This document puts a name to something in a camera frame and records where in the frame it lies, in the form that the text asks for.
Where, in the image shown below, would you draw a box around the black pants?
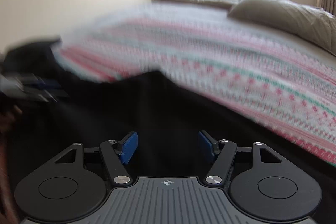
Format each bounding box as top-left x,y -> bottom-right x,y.
1,72 -> 335,223

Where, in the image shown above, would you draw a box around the beige pillow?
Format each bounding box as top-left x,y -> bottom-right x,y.
228,0 -> 335,54

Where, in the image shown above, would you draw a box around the black folded garment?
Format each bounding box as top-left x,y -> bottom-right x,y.
1,39 -> 72,80

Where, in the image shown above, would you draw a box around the patterned knit bedspread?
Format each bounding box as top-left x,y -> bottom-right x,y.
52,2 -> 335,164

